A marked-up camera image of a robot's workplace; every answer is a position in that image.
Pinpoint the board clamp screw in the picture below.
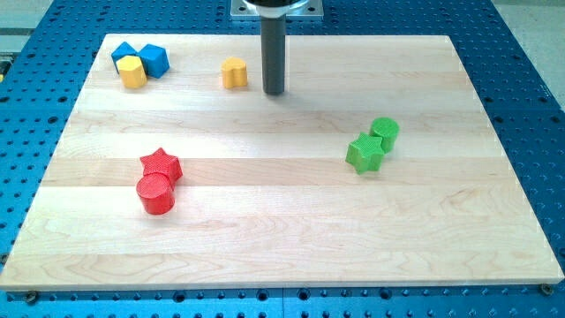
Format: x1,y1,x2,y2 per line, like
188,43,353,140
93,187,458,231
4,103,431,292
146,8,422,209
23,291,39,305
539,284,554,296

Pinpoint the yellow hexagon block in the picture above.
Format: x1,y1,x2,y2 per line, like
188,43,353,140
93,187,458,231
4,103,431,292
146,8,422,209
117,56,147,88

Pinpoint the green cylinder block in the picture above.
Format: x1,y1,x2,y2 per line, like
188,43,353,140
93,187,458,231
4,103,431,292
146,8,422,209
369,117,400,154

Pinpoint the red cylinder block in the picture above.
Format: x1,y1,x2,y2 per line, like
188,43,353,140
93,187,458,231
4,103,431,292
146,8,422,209
136,173,175,216

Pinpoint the wooden board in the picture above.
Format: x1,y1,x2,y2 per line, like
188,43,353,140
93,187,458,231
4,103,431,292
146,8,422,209
1,34,563,291

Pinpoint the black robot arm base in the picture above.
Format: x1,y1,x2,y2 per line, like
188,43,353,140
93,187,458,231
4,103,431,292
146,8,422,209
245,0,307,8

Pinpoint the silver robot mounting plate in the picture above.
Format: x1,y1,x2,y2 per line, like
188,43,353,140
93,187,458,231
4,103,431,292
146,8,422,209
230,0,324,21

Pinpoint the green star block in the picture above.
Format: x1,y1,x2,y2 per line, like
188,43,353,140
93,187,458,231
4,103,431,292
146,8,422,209
345,132,385,174

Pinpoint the left board clamp screw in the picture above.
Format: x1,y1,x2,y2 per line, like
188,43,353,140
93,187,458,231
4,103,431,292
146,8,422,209
23,291,39,305

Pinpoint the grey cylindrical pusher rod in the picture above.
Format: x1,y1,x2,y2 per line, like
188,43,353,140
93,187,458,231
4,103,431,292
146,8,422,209
260,16,286,95

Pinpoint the right board clamp screw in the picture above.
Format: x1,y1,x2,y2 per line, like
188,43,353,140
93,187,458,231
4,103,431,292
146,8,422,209
539,284,554,296

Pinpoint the blue cube block right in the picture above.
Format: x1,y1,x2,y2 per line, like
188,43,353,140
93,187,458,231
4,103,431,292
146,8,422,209
138,44,170,79

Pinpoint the red star block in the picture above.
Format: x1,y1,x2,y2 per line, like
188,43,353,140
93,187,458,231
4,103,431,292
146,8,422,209
140,148,183,189

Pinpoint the yellow heart block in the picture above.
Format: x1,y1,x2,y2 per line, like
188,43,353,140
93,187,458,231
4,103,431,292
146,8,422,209
221,57,248,88

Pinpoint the blue block left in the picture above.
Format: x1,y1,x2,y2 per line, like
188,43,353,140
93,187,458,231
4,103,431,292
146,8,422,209
110,42,138,72

